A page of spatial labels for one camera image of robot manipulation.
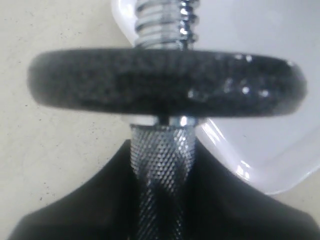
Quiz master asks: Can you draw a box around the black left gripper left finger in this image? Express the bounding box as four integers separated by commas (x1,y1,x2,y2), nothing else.
8,140,138,240

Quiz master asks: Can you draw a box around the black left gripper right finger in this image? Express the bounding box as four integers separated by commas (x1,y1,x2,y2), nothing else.
186,143,320,240

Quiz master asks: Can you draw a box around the chrome threaded dumbbell bar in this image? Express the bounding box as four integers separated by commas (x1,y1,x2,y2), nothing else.
130,0,200,240

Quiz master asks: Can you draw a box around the white rectangular tray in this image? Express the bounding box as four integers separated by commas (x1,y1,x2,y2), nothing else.
111,0,320,196

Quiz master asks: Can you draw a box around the far black weight plate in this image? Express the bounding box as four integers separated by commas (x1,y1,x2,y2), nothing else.
27,48,308,118

